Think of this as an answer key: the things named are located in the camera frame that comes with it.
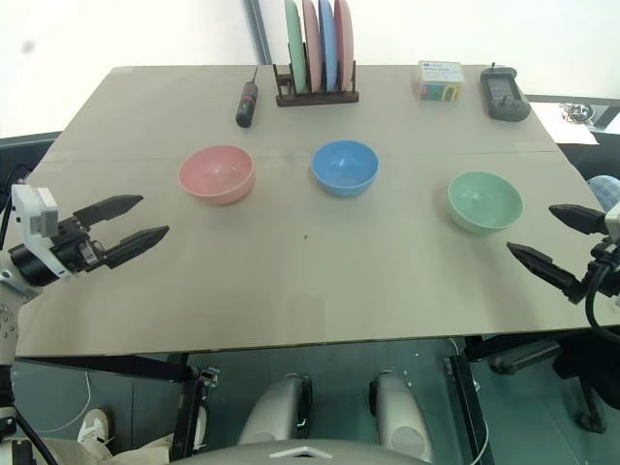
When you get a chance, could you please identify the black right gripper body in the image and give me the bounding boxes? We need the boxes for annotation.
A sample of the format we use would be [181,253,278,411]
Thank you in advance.
[578,231,620,302]

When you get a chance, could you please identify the blue bowl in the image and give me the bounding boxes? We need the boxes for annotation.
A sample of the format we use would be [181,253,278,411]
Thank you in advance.
[310,139,381,199]

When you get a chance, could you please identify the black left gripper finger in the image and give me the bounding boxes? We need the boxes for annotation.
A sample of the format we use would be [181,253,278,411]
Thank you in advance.
[103,225,171,270]
[72,195,145,230]

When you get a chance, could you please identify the blue jeans knee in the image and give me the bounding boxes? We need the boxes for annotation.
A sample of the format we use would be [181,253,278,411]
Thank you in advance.
[585,174,620,212]

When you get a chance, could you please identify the green plate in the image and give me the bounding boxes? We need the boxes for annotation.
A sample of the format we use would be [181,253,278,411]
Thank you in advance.
[283,0,308,95]

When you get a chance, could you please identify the beige trousers leg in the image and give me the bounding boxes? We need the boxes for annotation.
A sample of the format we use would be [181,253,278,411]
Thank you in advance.
[14,432,174,465]

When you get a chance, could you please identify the silver right robot leg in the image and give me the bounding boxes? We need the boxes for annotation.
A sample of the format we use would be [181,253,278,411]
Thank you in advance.
[368,367,435,464]

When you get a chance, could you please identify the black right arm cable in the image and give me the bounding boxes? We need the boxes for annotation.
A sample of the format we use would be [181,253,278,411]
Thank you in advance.
[584,263,620,343]

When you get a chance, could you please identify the blue plate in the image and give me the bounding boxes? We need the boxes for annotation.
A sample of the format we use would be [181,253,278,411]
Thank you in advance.
[317,0,339,93]

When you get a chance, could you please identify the salmon pink plate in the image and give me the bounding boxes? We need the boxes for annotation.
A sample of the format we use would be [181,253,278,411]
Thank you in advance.
[332,0,357,91]

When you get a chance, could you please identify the black handheld remote controller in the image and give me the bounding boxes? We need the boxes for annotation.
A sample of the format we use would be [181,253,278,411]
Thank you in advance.
[480,61,532,122]

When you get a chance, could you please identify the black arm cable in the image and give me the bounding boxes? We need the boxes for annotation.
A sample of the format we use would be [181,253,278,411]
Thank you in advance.
[0,164,33,253]
[584,263,620,343]

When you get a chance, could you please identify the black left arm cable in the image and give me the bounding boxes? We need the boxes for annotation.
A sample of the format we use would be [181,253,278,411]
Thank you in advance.
[0,164,33,253]

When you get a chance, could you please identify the black and red screwdriver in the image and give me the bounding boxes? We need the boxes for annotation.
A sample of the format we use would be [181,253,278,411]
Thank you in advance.
[234,65,260,129]

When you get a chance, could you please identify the thin white floor cable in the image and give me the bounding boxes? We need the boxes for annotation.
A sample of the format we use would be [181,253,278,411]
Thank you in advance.
[14,370,99,436]

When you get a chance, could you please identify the clear box of colourful pieces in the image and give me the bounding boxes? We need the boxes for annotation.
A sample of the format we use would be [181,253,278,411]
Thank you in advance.
[415,60,467,104]

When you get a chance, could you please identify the grey metal pole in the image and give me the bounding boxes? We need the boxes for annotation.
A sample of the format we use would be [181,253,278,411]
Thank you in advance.
[245,0,274,66]

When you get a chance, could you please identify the white shoe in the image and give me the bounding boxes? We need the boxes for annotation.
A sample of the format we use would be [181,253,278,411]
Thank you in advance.
[77,406,117,445]

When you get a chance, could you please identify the silver left robot leg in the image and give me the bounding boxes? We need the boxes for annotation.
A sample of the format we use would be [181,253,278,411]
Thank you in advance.
[236,371,314,445]

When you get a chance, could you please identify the black table leg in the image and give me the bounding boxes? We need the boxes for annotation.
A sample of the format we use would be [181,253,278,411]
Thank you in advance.
[14,352,220,462]
[442,338,511,465]

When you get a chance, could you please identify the green bowl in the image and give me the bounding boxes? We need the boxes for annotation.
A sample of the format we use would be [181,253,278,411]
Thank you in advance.
[447,170,525,235]

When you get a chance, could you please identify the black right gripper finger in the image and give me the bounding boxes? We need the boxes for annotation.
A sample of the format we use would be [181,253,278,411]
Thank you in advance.
[547,203,607,237]
[506,242,583,305]

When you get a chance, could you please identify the light pink plate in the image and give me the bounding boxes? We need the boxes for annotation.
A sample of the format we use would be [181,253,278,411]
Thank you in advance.
[300,0,324,94]

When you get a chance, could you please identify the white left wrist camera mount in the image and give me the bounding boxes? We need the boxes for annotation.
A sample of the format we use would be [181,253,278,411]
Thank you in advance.
[10,182,69,281]

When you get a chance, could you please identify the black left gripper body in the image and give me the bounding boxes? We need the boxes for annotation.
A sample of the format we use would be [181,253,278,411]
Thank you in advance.
[49,215,111,275]

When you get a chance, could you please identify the black office chair base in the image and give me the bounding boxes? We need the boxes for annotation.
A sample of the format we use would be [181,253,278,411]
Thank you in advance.
[487,337,620,435]

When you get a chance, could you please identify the silver robot torso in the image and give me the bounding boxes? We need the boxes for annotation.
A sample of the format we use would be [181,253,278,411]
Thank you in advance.
[169,437,428,465]

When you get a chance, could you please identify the silver robot leg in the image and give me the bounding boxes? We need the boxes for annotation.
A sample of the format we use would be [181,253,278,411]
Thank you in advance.
[236,371,314,445]
[368,367,435,464]

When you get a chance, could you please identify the dark wooden plate rack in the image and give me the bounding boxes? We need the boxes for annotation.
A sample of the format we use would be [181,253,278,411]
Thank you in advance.
[272,59,360,108]

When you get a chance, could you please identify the pink bowl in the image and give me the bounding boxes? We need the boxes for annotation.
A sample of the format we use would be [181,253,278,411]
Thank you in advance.
[177,144,257,206]

